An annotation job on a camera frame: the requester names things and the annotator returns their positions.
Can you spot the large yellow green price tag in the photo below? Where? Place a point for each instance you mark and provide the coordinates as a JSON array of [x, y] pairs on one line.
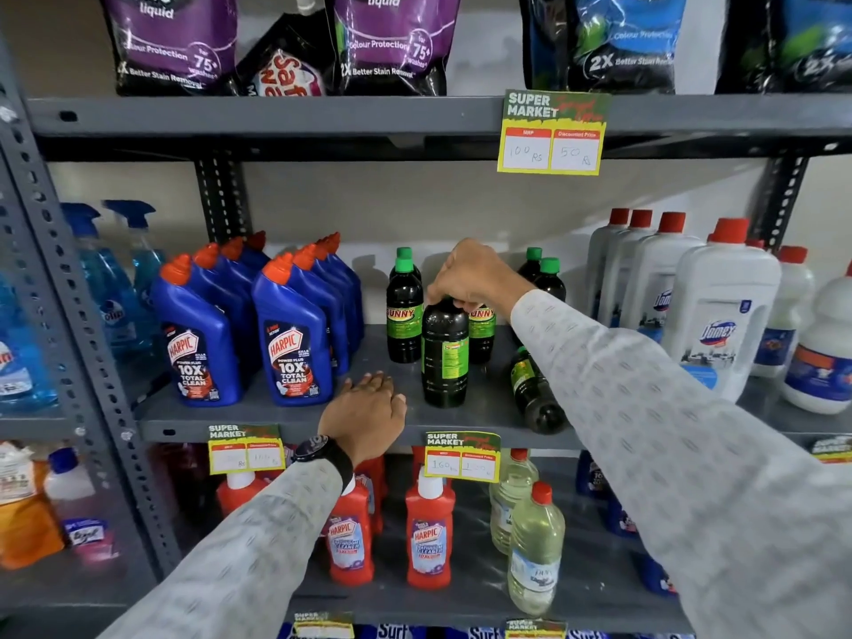
[[552, 136]]

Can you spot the person's right forearm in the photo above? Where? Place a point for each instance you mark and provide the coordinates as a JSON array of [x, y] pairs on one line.
[[665, 459]]

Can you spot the purple detergent pouch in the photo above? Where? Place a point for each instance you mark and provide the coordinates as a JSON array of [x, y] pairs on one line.
[[396, 39], [173, 39]]

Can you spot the person's left hand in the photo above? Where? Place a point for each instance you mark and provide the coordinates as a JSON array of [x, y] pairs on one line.
[[363, 419]]

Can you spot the row of blue detergent packets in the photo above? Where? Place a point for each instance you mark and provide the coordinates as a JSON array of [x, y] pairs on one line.
[[399, 633]]

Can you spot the black and red detergent pouch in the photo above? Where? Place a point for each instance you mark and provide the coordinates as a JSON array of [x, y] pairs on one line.
[[286, 63]]

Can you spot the person's left thumb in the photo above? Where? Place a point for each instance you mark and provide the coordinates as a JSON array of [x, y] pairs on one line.
[[401, 409]]

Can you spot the orange floor cleaner bottle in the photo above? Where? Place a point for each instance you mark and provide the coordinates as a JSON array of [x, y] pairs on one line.
[[23, 519]]

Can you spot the pink bottle with blue cap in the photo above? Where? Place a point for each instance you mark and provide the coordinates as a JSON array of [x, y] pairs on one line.
[[83, 519]]

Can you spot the dark bottle with green cap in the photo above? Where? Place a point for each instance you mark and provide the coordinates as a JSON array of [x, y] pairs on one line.
[[482, 336], [551, 282], [404, 319], [414, 266], [529, 264]]

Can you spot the rows of blue toilet cleaner bottles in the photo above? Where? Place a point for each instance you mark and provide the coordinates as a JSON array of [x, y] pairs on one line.
[[293, 339]]

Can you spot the blue bottle with red label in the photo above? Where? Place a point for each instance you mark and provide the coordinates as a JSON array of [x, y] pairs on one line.
[[655, 572], [589, 475], [619, 515]]

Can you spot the red bathroom cleaner bottle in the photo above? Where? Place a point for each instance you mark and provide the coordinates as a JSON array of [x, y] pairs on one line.
[[373, 485], [239, 492], [351, 542], [431, 535]]

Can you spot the person's left forearm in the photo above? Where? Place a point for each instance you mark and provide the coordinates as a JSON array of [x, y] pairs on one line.
[[246, 558]]

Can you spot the person's right hand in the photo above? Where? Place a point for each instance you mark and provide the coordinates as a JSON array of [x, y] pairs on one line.
[[482, 276]]

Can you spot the black wristwatch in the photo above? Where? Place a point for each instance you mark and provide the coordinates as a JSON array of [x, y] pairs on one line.
[[329, 453]]

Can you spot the blue and black detergent pouch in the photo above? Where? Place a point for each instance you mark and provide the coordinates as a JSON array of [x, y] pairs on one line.
[[606, 43], [789, 43]]

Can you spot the row of white red-capped bottles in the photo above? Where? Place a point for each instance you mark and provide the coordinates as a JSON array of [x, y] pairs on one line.
[[722, 306]]

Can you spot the pale yellow bottle red cap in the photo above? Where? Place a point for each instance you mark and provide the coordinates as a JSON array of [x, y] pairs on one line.
[[536, 552], [509, 489]]

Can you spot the dark bottle with green label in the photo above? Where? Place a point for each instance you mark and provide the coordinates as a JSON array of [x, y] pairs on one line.
[[444, 356], [536, 395]]

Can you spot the person's right thumb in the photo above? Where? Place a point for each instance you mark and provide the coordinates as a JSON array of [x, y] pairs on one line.
[[439, 292]]

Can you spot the blue glass cleaner spray bottle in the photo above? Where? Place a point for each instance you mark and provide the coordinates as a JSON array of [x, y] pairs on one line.
[[20, 365], [110, 292], [143, 249]]

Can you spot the grey metal shelf rack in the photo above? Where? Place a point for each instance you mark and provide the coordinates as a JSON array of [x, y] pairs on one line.
[[266, 116]]

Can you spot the small yellow green price tag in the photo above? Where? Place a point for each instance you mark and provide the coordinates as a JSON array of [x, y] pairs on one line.
[[462, 457], [324, 628], [246, 452], [534, 630], [832, 451]]

